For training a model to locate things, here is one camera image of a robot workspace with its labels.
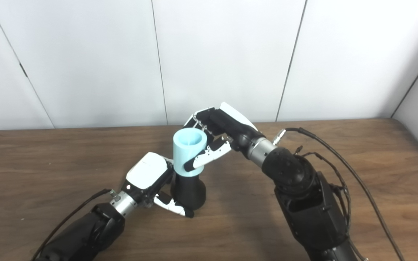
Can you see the black wall panel hinge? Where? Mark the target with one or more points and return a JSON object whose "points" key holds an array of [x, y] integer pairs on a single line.
{"points": [[23, 70]]}

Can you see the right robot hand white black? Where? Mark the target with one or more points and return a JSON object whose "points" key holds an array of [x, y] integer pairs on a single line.
{"points": [[234, 127]]}

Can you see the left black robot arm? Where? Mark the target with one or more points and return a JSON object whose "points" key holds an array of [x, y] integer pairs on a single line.
{"points": [[82, 235]]}

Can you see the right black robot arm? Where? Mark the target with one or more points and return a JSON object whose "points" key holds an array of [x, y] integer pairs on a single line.
{"points": [[310, 206]]}

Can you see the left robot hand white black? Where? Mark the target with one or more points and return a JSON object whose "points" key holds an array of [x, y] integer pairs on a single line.
{"points": [[145, 174]]}

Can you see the black nozzle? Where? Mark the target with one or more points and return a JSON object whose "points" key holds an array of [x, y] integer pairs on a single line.
{"points": [[191, 192]]}

